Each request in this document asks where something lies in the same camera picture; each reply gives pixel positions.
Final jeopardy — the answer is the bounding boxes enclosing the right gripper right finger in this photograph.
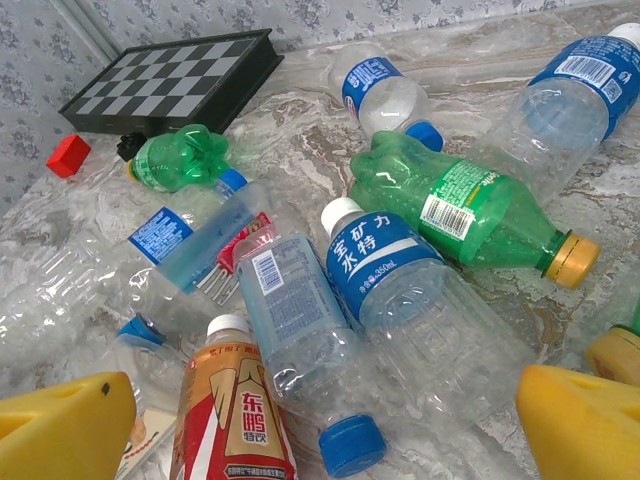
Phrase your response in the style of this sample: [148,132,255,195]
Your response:
[516,363,640,480]

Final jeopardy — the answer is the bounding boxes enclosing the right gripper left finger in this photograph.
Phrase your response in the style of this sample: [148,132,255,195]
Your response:
[0,371,138,480]

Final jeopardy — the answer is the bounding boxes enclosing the green Sprite bottle yellow cap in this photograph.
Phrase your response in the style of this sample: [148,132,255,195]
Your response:
[348,130,602,290]
[124,123,230,195]
[584,299,640,386]

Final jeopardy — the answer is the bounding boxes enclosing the red gold energy drink bottle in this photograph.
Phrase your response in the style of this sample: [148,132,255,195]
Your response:
[168,313,299,480]

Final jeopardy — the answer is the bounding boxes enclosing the clear blue-label blue-cap bottle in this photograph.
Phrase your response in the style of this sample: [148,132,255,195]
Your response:
[0,168,250,351]

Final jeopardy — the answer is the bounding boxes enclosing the large clear bottle red-blue label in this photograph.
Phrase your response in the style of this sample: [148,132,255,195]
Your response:
[117,182,281,351]

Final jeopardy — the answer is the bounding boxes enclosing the blue-tinted bottle blue cap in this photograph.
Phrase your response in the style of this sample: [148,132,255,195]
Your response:
[234,232,389,479]

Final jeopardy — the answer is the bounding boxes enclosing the Pocari Sweat bottle white cap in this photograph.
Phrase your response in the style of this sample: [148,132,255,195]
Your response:
[319,197,539,426]

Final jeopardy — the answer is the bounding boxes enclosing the small blue-label water bottle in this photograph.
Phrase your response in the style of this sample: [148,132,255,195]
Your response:
[464,22,640,206]

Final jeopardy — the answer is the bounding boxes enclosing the clear bottle blue Pepsi label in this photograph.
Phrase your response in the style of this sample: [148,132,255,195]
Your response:
[327,42,445,153]

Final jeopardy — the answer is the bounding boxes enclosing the small red cup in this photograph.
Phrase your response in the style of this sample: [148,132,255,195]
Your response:
[45,133,93,179]

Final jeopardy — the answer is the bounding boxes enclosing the small black object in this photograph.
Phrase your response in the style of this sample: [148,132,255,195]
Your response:
[115,131,149,162]

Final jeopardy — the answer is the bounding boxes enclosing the black grey chessboard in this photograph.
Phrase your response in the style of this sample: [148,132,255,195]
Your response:
[58,28,285,137]

